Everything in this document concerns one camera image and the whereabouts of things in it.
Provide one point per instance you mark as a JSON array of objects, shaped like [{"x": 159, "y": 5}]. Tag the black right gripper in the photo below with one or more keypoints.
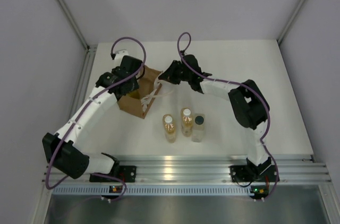
[{"x": 169, "y": 75}]

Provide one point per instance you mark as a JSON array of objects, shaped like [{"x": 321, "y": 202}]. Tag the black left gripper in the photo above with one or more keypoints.
[{"x": 136, "y": 86}]

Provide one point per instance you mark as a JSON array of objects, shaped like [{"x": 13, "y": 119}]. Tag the jute watermelon canvas bag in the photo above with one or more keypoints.
[{"x": 149, "y": 89}]

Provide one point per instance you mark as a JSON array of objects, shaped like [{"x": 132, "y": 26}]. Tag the white cap bottle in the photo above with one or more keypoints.
[
  {"x": 169, "y": 128},
  {"x": 186, "y": 122}
]

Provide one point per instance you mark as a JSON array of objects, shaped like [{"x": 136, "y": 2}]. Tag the clear bottle dark cap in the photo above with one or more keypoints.
[{"x": 198, "y": 129}]

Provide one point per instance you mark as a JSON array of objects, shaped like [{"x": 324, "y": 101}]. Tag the red cap bottle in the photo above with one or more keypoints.
[{"x": 134, "y": 94}]

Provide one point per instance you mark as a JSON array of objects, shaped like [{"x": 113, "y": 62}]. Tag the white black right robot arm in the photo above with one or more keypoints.
[{"x": 249, "y": 107}]

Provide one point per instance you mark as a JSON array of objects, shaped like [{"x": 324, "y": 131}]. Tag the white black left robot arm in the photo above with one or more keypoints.
[{"x": 64, "y": 149}]

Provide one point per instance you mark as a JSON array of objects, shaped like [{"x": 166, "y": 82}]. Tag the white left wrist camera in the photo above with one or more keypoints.
[{"x": 119, "y": 53}]

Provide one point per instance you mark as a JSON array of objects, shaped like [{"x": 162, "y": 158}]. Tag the aluminium front rail frame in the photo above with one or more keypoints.
[{"x": 291, "y": 170}]

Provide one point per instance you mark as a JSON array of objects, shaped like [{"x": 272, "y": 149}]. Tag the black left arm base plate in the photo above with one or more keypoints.
[{"x": 125, "y": 173}]

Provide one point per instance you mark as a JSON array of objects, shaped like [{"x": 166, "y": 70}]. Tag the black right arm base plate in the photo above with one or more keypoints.
[{"x": 241, "y": 174}]

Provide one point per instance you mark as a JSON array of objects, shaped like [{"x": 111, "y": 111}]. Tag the left aluminium corner post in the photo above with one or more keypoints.
[{"x": 72, "y": 22}]

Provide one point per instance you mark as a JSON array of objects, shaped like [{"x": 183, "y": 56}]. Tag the aluminium corner post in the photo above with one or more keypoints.
[
  {"x": 297, "y": 9},
  {"x": 72, "y": 22}
]

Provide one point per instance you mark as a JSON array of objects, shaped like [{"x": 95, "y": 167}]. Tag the grey slotted cable duct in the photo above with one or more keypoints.
[{"x": 156, "y": 190}]

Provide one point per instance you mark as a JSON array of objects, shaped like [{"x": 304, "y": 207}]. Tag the right aluminium corner post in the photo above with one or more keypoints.
[{"x": 297, "y": 9}]

